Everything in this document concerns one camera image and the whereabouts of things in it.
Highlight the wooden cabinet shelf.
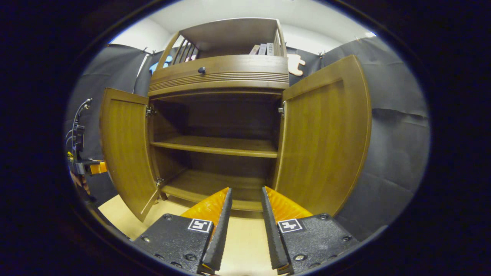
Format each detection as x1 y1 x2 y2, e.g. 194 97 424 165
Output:
150 135 279 159

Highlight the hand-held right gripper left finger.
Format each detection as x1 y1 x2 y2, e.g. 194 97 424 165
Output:
132 187 234 275

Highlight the wooden cabinet drawer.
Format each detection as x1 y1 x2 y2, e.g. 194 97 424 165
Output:
147 54 290 97

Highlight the wooden double-door shoe cabinet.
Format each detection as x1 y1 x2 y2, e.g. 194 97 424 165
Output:
99 17 373 223

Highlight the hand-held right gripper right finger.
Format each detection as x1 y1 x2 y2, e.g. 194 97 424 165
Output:
261 186 360 275

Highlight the black backdrop cloth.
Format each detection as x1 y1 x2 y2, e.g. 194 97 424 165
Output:
64 36 431 243

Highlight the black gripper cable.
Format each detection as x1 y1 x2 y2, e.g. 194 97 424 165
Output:
66 99 92 154

